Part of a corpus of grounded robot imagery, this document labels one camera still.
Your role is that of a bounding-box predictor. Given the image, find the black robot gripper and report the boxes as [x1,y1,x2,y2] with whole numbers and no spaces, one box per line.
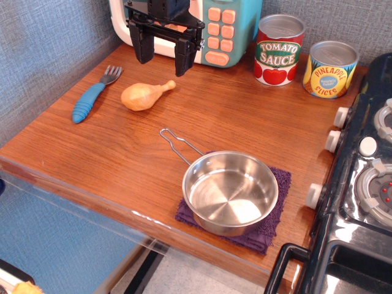
[124,1,205,77]

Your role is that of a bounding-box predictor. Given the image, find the stainless steel pot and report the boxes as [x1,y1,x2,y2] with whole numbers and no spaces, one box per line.
[172,147,279,237]

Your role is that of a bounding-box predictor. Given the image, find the purple folded towel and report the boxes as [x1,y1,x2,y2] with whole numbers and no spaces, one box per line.
[175,167,292,255]

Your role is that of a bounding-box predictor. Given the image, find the toy chicken drumstick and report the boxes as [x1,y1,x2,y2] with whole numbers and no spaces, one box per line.
[121,80,176,111]

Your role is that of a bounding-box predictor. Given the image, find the teal toy microwave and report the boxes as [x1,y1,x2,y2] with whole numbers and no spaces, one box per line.
[109,0,263,68]

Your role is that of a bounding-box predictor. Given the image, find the tomato sauce can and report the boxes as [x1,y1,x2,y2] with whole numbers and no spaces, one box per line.
[254,14,306,86]

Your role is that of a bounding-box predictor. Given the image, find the pineapple slices can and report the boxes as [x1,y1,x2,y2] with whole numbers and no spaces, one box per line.
[303,40,360,99]

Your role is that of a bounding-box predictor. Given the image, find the white stove knob top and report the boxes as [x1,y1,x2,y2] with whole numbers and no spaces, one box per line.
[333,107,350,129]

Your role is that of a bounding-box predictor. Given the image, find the white stove knob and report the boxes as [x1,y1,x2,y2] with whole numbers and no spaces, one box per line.
[305,183,323,209]
[325,130,341,153]
[333,107,350,129]

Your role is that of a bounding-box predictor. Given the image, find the white stove knob middle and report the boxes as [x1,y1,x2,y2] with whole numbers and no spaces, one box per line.
[325,130,341,153]

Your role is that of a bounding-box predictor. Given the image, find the white stove knob bottom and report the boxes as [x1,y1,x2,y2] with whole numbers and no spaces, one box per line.
[305,183,323,209]

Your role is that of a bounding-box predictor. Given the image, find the black toy stove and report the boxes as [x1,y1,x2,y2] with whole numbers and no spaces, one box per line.
[265,53,391,293]

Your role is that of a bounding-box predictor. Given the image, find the yellow object bottom left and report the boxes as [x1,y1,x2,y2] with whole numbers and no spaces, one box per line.
[12,281,43,294]

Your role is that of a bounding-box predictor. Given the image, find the blue handled fork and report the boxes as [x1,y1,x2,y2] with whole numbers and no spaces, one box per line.
[72,66,122,124]

